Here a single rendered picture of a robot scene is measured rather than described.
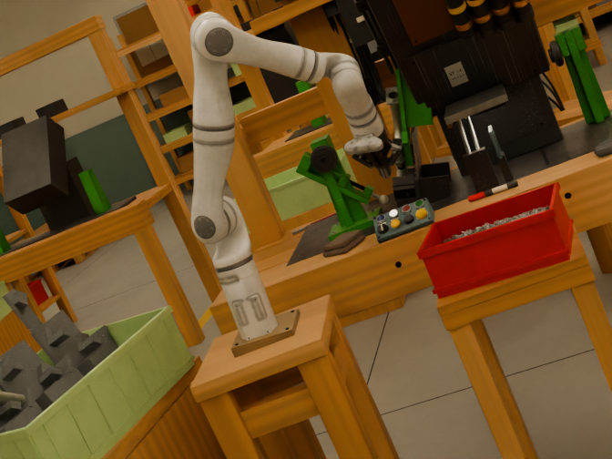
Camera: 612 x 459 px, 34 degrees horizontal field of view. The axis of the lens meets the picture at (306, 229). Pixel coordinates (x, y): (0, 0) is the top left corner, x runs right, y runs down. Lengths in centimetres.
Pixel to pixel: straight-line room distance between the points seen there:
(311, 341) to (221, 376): 22
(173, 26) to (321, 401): 138
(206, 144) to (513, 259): 71
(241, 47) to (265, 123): 111
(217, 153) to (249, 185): 99
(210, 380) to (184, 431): 34
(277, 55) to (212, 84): 16
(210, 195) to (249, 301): 27
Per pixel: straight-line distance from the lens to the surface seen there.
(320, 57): 221
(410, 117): 270
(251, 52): 214
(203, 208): 224
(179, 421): 256
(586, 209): 252
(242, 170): 317
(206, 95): 219
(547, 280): 222
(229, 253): 229
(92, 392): 232
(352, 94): 223
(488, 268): 224
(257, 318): 231
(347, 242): 259
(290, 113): 320
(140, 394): 245
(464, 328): 226
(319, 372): 222
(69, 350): 268
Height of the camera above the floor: 150
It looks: 11 degrees down
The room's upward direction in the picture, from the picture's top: 24 degrees counter-clockwise
